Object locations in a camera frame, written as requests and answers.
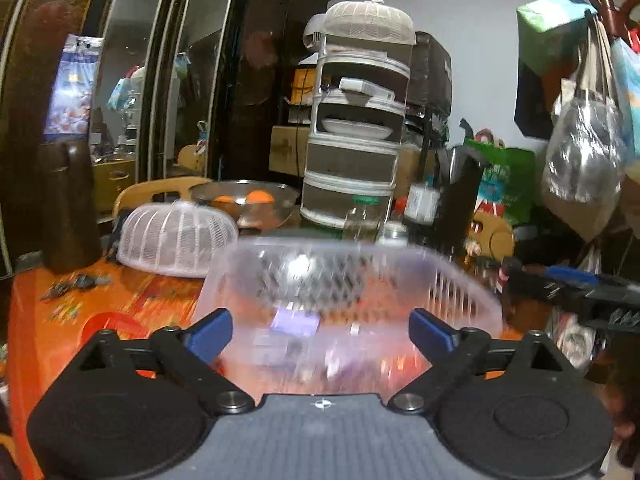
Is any purple cardboard box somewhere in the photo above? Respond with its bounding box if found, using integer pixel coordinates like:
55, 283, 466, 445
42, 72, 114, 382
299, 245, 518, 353
270, 308, 320, 338

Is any white mesh food cover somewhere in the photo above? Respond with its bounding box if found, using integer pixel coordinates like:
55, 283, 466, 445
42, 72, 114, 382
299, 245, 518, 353
117, 200, 239, 278

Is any clear plastic basket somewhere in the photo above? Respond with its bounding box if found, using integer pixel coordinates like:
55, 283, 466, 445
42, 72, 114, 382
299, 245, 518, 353
191, 236, 502, 400

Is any white labelled bottle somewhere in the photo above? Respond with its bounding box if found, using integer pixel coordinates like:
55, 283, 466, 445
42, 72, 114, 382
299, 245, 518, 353
404, 183, 440, 226

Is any metal bowl with oranges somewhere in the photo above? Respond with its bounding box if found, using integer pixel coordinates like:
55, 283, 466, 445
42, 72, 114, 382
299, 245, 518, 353
190, 180, 300, 231

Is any bunch of keys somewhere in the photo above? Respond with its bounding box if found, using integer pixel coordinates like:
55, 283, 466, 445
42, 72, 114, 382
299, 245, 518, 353
40, 274, 112, 300

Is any clear hanging plastic bag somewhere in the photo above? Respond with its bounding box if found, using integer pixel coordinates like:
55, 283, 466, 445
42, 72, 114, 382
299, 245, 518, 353
541, 14, 627, 243

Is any green shopping bag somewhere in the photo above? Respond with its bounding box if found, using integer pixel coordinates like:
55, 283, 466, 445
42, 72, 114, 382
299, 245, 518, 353
464, 140, 536, 226

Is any brown thermos flask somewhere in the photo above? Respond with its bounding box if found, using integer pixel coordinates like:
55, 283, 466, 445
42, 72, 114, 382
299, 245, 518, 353
39, 138, 102, 274

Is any black bag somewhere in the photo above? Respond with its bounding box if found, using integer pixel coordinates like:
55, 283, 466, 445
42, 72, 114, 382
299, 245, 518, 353
434, 144, 491, 255

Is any blue white hanging packet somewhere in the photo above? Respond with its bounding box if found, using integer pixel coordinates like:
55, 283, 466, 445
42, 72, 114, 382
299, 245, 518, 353
43, 35, 103, 140

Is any tiered food storage rack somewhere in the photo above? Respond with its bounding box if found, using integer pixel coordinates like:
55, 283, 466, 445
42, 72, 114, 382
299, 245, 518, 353
299, 0, 416, 229

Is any green box on wall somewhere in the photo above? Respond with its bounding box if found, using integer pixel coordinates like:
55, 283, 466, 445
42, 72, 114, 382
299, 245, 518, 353
516, 0, 597, 76

